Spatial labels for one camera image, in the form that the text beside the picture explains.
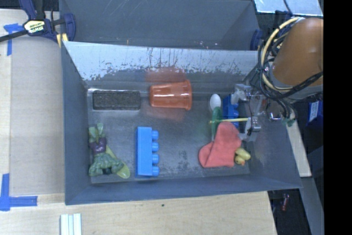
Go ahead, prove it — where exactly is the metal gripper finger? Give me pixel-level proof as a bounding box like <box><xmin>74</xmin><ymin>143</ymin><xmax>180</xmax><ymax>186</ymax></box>
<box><xmin>238</xmin><ymin>116</ymin><xmax>261</xmax><ymax>144</ymax></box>
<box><xmin>230</xmin><ymin>84</ymin><xmax>252</xmax><ymax>106</ymax></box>

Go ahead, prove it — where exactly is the thin yellow stick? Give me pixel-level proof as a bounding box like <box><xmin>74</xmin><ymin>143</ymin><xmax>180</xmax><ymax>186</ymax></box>
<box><xmin>208</xmin><ymin>117</ymin><xmax>250</xmax><ymax>124</ymax></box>

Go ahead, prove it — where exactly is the dark blue toy brick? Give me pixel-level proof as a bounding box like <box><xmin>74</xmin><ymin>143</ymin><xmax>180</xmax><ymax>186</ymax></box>
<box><xmin>222</xmin><ymin>94</ymin><xmax>241</xmax><ymax>130</ymax></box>

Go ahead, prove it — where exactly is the white toy egg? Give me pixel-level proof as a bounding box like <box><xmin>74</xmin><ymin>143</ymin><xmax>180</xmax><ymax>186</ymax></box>
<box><xmin>209</xmin><ymin>93</ymin><xmax>222</xmax><ymax>111</ymax></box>

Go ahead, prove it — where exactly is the yellow rubber duck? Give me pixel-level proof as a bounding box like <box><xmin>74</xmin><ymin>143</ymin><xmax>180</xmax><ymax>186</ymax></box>
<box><xmin>234</xmin><ymin>147</ymin><xmax>252</xmax><ymax>167</ymax></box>

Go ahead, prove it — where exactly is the red cloth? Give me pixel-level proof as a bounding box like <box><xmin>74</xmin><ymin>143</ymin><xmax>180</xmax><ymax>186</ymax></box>
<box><xmin>198</xmin><ymin>121</ymin><xmax>243</xmax><ymax>169</ymax></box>

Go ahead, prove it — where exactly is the orange translucent plastic cup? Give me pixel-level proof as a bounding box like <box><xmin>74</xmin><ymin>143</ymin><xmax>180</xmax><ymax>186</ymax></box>
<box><xmin>149</xmin><ymin>79</ymin><xmax>193</xmax><ymax>112</ymax></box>

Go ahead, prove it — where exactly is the grey metal bin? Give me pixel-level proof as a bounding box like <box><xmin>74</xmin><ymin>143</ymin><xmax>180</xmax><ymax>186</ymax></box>
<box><xmin>57</xmin><ymin>0</ymin><xmax>304</xmax><ymax>206</ymax></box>

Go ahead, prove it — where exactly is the light blue toy brick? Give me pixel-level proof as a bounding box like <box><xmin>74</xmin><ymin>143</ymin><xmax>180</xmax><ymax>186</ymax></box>
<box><xmin>135</xmin><ymin>126</ymin><xmax>161</xmax><ymax>178</ymax></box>

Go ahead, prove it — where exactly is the dark green flat block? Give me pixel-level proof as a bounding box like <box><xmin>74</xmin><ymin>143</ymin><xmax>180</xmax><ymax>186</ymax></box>
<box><xmin>92</xmin><ymin>90</ymin><xmax>142</xmax><ymax>111</ymax></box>

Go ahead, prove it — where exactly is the green toy figure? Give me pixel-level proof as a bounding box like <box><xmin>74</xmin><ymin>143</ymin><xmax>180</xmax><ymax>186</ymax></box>
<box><xmin>87</xmin><ymin>122</ymin><xmax>131</xmax><ymax>179</ymax></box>

